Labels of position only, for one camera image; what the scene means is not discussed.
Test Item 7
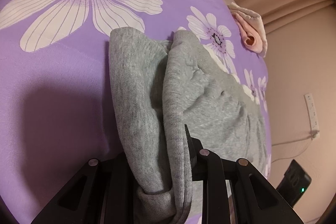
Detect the purple floral bed cover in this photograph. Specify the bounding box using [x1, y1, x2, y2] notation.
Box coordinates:
[1, 0, 268, 223]

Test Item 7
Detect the grey New York sweatshirt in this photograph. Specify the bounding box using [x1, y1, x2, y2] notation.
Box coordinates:
[109, 27, 267, 223]

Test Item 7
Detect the pink folded garment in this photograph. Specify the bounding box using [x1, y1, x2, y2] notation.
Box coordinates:
[232, 12, 263, 54]

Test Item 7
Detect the cream folded garment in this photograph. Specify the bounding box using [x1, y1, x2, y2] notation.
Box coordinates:
[228, 2, 268, 58]

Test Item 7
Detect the white wall power strip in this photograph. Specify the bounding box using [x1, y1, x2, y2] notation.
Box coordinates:
[304, 93, 319, 139]

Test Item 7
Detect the black device green light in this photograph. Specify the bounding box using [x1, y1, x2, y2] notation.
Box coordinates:
[276, 160, 311, 207]

